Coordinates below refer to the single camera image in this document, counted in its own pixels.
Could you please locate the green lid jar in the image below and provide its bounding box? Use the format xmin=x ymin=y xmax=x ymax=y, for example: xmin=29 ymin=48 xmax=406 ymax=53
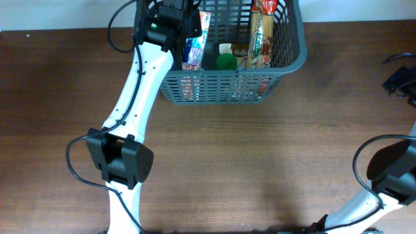
xmin=216 ymin=53 xmax=237 ymax=70

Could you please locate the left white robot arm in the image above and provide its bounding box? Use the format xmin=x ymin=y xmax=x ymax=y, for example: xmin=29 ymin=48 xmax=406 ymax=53
xmin=85 ymin=0 xmax=202 ymax=233

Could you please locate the Kleenex tissue multipack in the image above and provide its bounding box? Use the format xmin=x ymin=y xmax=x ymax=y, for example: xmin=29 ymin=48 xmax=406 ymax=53
xmin=181 ymin=11 xmax=211 ymax=100

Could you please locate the beige snack bag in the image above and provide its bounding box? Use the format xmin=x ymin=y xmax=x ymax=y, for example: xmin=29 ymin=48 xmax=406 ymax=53
xmin=218 ymin=43 xmax=248 ymax=70

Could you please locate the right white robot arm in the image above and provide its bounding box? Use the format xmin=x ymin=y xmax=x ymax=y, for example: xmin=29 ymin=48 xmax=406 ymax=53
xmin=307 ymin=127 xmax=415 ymax=233

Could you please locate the red spaghetti package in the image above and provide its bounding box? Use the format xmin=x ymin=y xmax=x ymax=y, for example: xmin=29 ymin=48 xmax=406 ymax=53
xmin=246 ymin=0 xmax=278 ymax=68

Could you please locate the grey plastic shopping basket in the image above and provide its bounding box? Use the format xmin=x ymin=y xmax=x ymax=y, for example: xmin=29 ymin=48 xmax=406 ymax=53
xmin=158 ymin=0 xmax=307 ymax=105

